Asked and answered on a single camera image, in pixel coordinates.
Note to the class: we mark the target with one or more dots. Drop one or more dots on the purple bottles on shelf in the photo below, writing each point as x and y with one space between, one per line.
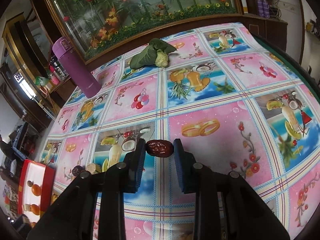
263 8

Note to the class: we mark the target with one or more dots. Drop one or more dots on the large orange tangerine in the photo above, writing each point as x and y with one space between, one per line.
36 190

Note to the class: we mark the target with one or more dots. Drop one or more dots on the pink thermos on cabinet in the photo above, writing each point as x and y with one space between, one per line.
54 76

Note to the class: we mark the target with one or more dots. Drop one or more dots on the beige cake piece behind kiwi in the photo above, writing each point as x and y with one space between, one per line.
93 168

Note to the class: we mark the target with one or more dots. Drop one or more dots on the colourful fruit print tablecloth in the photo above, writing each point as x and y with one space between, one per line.
236 103

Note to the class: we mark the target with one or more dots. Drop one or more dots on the dark wooden cabinet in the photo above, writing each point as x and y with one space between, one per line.
274 31

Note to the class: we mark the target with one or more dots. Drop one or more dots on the dark red jujube date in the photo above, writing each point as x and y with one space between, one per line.
159 148

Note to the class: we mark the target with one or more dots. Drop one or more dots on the floral glass screen panel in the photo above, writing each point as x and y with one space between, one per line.
93 26

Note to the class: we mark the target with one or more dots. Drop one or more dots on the red rimmed white tray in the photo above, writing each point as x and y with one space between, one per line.
41 175

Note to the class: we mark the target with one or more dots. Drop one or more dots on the dark purple round fruit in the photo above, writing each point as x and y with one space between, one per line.
77 170

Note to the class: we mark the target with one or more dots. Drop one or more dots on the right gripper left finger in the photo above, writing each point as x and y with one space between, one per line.
134 165

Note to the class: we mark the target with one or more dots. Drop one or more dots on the green leafy cauliflower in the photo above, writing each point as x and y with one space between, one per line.
155 53

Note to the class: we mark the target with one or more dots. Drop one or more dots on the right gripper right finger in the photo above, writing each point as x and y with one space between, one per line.
184 163

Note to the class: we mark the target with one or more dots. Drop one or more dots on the purple thermos bottle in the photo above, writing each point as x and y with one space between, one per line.
75 67

